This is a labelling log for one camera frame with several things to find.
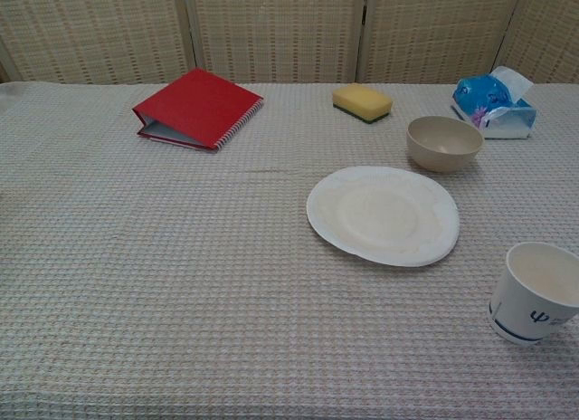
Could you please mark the woven folding screen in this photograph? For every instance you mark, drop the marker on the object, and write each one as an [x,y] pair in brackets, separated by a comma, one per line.
[280,31]

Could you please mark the yellow sponge with green pad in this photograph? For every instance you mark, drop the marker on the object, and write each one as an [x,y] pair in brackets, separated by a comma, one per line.
[359,98]

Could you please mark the beige waffle weave tablecloth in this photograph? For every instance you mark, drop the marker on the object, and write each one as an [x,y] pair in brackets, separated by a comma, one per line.
[181,279]

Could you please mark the white paper plate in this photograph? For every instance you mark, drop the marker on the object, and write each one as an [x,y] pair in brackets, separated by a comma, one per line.
[380,216]

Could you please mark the beige bowl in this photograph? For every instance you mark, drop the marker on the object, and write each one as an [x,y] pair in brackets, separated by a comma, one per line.
[441,155]

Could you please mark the white paper cup blue logo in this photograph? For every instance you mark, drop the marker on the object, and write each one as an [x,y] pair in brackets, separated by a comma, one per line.
[524,311]

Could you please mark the blue tissue pack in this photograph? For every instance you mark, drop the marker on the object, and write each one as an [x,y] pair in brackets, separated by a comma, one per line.
[486,96]

